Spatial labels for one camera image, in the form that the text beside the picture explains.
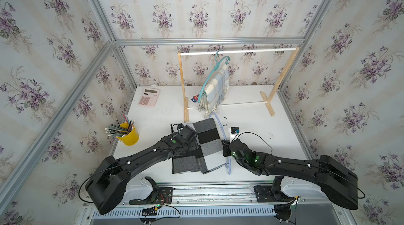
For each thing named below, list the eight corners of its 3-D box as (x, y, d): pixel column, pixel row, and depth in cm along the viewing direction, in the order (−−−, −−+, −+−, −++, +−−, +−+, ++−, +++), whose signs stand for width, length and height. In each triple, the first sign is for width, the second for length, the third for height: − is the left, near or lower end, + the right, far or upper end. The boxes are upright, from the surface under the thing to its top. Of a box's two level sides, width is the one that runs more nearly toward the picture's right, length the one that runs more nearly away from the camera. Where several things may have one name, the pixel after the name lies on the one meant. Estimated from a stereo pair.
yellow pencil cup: (124, 146, 92) (115, 136, 83) (128, 132, 98) (121, 122, 89) (136, 146, 92) (129, 136, 83) (140, 132, 98) (134, 122, 89)
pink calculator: (140, 106, 111) (138, 103, 108) (145, 91, 120) (143, 88, 117) (155, 106, 111) (154, 103, 108) (159, 91, 120) (158, 88, 117)
